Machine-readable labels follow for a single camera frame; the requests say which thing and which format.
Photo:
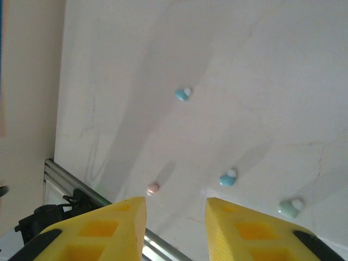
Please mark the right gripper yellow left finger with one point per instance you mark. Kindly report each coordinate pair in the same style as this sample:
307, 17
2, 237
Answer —
103, 231

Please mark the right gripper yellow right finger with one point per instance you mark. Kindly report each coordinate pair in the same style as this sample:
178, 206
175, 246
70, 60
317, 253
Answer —
244, 233

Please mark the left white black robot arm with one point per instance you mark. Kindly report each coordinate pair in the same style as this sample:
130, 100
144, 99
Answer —
35, 220

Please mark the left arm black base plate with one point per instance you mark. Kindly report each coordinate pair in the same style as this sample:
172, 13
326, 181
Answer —
72, 198

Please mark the aluminium mounting rail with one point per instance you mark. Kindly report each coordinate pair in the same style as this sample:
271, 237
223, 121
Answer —
68, 176

